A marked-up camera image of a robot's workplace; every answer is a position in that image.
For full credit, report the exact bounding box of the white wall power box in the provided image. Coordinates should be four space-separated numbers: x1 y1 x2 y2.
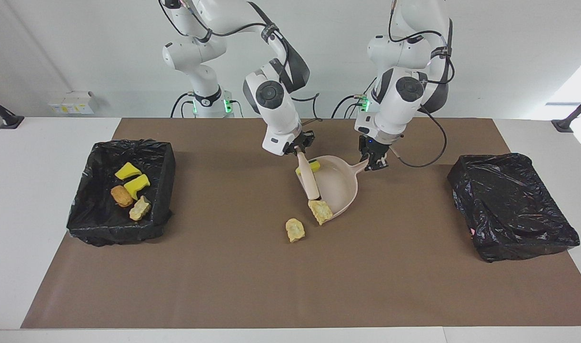
48 91 95 115

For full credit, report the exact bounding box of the brown oval sponge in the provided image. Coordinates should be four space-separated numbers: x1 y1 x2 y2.
110 185 134 208

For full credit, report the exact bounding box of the small beige sponge block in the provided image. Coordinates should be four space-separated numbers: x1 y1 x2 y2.
129 196 152 222

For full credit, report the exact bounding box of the black right base cable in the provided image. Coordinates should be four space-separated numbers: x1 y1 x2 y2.
170 92 197 118

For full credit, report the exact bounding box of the black left base cable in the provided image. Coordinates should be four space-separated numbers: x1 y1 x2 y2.
331 94 367 119

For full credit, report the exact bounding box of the open bin with black bag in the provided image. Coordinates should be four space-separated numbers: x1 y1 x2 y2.
66 139 177 247

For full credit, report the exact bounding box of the black base cable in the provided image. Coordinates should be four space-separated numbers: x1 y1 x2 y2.
331 94 367 119
170 92 197 118

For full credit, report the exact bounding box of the brown table mat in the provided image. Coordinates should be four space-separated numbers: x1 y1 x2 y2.
20 118 581 329

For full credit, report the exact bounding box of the pink hand brush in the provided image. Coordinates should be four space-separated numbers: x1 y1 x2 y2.
294 147 322 201

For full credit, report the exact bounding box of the pink plastic dustpan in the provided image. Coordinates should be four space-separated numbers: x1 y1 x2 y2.
295 155 370 221

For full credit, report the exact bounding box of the notched yellow sponge piece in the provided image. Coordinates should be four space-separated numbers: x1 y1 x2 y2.
123 174 151 201

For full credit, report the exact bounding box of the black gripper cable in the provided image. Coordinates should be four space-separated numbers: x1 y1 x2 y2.
388 0 448 168
158 0 322 123

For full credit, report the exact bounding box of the rounded beige sponge chunk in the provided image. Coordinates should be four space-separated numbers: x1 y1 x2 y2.
285 218 306 243

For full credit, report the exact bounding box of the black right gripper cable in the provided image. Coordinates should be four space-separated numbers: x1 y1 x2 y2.
158 0 322 123

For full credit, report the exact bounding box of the angular beige sponge chunk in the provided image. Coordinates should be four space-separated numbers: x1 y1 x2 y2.
308 200 334 226

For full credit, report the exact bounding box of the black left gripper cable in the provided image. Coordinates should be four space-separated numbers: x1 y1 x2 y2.
388 0 448 168

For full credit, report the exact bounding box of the closed black bag bin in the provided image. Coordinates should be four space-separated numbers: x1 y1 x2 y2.
447 152 581 263

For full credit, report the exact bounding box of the black clamp post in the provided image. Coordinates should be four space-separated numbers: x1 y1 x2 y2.
551 93 581 133
0 91 24 130

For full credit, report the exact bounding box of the wedge yellow sponge piece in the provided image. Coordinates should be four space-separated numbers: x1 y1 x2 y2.
115 162 142 181

